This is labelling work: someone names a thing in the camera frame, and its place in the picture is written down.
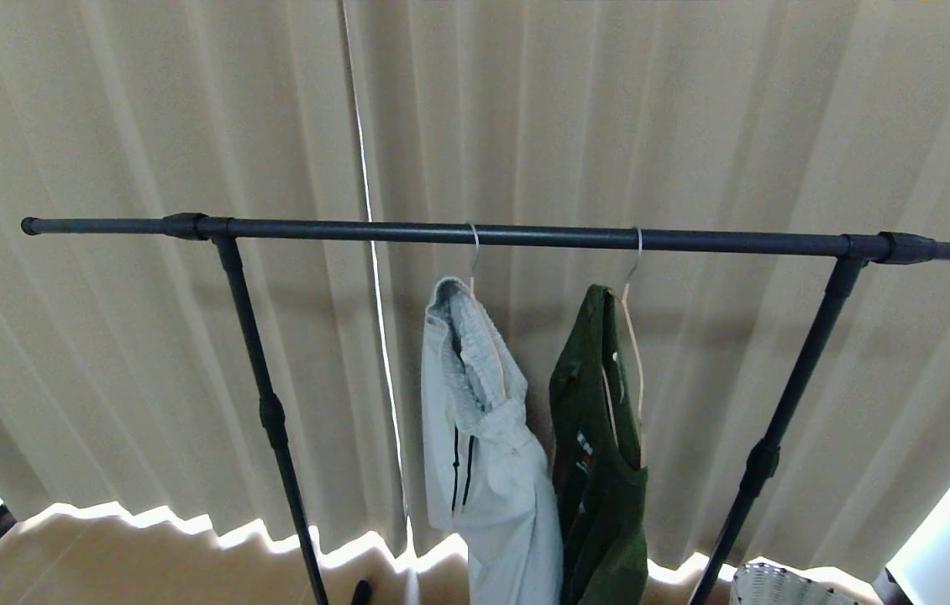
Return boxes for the pink clothes hanger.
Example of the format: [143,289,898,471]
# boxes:
[603,227,650,470]
[461,222,511,404]

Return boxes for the pale grey shorts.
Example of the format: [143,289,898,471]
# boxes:
[421,276,565,605]

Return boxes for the green garment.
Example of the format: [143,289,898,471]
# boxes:
[548,284,652,605]

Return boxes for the black clothes rack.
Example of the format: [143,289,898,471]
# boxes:
[21,212,950,605]

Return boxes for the white laundry basket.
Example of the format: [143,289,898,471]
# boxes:
[730,562,863,605]

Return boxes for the beige curtain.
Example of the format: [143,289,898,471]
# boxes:
[0,0,950,585]

